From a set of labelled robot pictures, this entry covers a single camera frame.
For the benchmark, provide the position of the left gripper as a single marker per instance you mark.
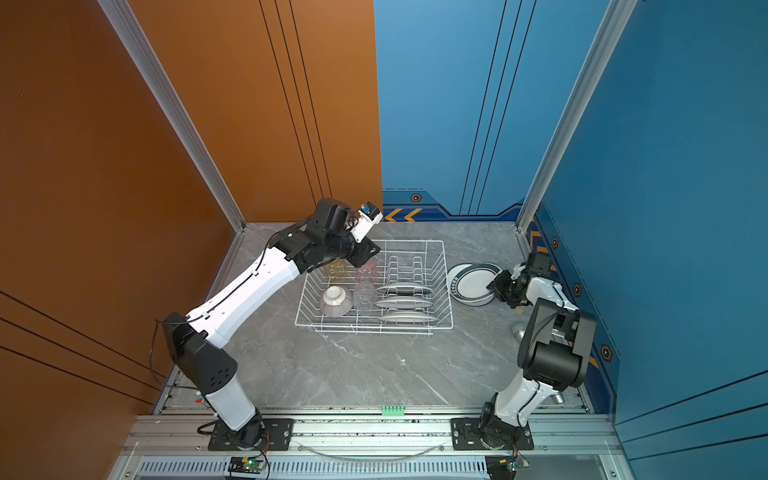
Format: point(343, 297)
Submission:
point(364, 251)

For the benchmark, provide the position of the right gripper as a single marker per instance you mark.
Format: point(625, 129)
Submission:
point(498, 287)

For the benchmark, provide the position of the green rimmed plate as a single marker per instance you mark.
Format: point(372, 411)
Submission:
point(404, 289)
point(472, 284)
point(451, 281)

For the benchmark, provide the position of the white plate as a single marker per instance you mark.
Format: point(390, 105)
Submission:
point(403, 303)
point(403, 317)

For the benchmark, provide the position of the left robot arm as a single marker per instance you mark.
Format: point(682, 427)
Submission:
point(196, 340)

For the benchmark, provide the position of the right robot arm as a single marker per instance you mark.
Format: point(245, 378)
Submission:
point(553, 355)

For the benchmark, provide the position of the pink glass cup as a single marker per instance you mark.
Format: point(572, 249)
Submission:
point(368, 272)

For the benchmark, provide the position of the yellow glass cup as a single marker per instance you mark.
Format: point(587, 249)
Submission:
point(336, 272)

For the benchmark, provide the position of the clear glass cup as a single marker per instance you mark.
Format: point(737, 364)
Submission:
point(364, 296)

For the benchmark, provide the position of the silver microphone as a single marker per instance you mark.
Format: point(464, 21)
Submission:
point(518, 331)

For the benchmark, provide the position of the white ribbed bowl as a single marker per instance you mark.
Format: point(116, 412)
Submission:
point(336, 302)

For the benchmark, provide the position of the green terminal connector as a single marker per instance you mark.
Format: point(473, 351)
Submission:
point(392, 411)

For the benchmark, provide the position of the right circuit board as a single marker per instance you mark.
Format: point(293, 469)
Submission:
point(501, 468)

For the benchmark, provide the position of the circuit board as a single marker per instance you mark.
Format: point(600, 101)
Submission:
point(501, 468)
point(248, 468)

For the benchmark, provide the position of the left circuit board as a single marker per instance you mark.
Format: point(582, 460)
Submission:
point(248, 468)

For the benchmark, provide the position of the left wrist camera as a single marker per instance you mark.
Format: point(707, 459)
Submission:
point(363, 220)

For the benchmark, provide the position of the white wire dish rack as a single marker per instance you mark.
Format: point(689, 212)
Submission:
point(419, 261)

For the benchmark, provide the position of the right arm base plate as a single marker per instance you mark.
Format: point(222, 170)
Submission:
point(467, 433)

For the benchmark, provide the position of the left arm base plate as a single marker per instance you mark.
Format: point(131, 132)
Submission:
point(271, 434)

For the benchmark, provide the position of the aluminium front rail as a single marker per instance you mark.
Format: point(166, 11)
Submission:
point(373, 434)

